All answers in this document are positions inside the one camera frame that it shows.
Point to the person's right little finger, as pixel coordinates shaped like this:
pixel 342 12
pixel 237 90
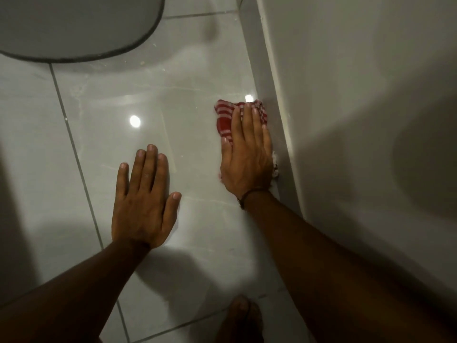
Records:
pixel 266 139

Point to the person's right hand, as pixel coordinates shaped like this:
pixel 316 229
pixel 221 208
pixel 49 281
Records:
pixel 246 160

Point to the person's left thumb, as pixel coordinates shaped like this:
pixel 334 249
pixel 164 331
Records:
pixel 172 210

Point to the person's right middle finger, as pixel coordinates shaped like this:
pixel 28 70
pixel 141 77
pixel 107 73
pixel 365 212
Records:
pixel 248 123

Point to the red white striped cloth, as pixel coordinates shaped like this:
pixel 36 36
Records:
pixel 226 117

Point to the grey oval toilet base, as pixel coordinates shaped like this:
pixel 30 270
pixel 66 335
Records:
pixel 76 26

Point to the person's right forearm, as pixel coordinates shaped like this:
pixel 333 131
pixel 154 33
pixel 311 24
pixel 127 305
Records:
pixel 342 278

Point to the person's left middle finger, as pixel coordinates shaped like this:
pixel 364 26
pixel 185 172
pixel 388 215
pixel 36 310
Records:
pixel 149 167

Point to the person's right thumb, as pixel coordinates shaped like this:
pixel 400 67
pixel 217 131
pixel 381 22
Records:
pixel 226 151

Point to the person's left hand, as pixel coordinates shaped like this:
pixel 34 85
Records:
pixel 141 210

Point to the person's bare foot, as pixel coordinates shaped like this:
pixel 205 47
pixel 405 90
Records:
pixel 241 321

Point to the person's left forearm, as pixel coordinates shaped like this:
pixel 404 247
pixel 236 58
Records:
pixel 68 300

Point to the person's left little finger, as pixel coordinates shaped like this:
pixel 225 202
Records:
pixel 122 179

